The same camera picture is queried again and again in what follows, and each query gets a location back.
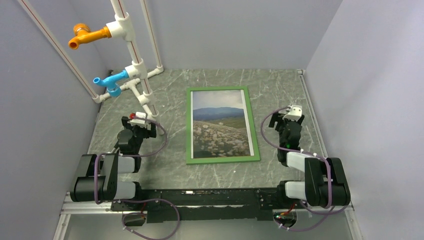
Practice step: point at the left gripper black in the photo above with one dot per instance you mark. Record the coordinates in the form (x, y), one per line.
(148, 133)

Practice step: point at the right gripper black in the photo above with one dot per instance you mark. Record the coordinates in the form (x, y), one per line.
(277, 117)

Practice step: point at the wooden picture frame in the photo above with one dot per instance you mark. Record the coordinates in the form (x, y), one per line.
(255, 132)

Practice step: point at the landscape photo print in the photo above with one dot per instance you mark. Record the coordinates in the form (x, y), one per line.
(220, 126)

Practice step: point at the white pvc pipe stand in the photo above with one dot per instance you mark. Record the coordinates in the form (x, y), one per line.
(121, 28)

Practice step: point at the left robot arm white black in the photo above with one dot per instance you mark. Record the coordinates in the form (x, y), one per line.
(96, 177)

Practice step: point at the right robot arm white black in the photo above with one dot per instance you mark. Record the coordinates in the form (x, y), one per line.
(324, 185)

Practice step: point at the blue plastic faucet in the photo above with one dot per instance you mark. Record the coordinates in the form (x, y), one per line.
(110, 83)

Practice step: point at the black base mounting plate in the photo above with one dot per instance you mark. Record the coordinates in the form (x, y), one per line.
(261, 204)

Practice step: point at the orange plastic faucet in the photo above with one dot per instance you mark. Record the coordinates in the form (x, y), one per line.
(84, 35)

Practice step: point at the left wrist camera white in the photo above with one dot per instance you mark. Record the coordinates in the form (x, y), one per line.
(138, 119)

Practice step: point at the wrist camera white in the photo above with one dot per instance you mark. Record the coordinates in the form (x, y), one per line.
(293, 113)
(138, 119)

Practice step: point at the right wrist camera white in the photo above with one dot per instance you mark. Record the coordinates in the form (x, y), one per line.
(293, 113)

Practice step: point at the aluminium rail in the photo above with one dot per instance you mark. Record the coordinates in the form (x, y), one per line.
(91, 208)

